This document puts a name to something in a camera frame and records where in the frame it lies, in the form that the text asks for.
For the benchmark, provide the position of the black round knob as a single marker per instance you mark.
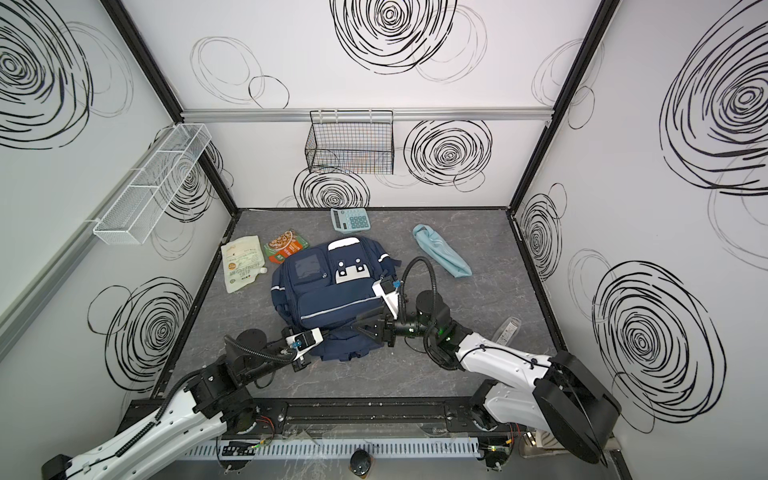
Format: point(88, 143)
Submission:
point(360, 463)

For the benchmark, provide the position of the white cream food pouch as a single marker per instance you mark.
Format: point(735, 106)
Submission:
point(243, 261)

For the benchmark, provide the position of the light blue fabric pouch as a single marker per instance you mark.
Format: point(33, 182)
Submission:
point(437, 248)

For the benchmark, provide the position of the orange green snack packet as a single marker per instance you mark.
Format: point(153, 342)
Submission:
point(284, 246)

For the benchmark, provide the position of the teal calculator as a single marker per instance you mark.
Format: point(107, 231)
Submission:
point(350, 220)

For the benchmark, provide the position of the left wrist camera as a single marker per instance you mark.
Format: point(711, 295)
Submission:
point(305, 341)

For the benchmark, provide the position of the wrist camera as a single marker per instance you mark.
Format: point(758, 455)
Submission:
point(387, 289)
point(305, 341)

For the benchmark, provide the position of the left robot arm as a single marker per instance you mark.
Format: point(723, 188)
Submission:
point(197, 408)

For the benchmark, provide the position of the white slotted cable duct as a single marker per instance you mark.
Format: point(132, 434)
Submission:
point(327, 449)

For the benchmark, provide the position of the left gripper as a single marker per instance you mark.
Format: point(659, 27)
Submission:
point(303, 354)

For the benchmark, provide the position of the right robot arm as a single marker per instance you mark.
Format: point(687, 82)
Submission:
point(557, 394)

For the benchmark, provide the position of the navy blue student backpack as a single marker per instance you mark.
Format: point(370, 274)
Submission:
point(327, 286)

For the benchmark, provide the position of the black wire wall basket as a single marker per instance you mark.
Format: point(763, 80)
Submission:
point(353, 140)

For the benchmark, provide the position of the clear plastic pencil case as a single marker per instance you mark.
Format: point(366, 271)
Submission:
point(507, 331)

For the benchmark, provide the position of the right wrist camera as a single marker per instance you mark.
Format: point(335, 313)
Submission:
point(387, 289)

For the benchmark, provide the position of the white wire wall shelf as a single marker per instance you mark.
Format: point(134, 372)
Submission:
point(168, 183)

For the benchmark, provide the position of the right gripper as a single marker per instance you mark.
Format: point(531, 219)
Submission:
point(383, 328)

